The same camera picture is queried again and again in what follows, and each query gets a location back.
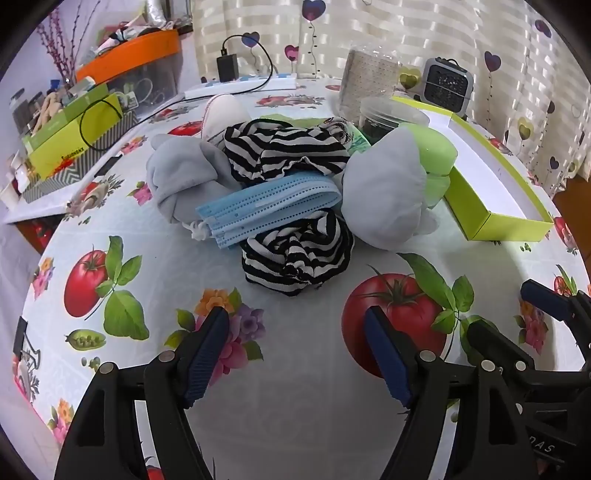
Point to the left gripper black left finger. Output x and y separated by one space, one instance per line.
103 440

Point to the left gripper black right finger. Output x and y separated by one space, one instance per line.
490 441

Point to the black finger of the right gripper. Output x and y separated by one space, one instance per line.
492 345
574 311

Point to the black white striped cloth front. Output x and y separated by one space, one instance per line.
303 254

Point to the black white striped cloth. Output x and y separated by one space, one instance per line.
303 254
263 150

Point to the blue surgical face mask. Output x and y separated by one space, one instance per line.
264 207

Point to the white bandage cloth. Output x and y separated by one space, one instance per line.
221 112

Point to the lime green shallow box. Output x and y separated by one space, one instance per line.
490 198

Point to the black binder clip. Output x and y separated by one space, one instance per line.
19 338

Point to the fruit pattern tablecloth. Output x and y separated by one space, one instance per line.
119 283

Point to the green lid plastic jar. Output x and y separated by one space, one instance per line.
437 156

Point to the cream heart pattern curtain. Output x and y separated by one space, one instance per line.
529 88

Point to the small grey space heater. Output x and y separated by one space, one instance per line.
447 85

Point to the clear jar dark contents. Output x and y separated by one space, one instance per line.
379 116

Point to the zigzag pattern tray box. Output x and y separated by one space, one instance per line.
76 168

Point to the tall clear plastic bottle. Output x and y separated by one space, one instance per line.
371 70

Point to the yellow green cardboard box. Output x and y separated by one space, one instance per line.
72 139

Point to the green flat box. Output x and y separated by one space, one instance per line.
54 115

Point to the white power strip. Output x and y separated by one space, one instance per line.
244 84

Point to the orange lid storage bin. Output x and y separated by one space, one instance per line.
142 72

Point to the black power adapter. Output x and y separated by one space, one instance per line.
227 66

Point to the purple flower branches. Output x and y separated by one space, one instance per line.
64 48

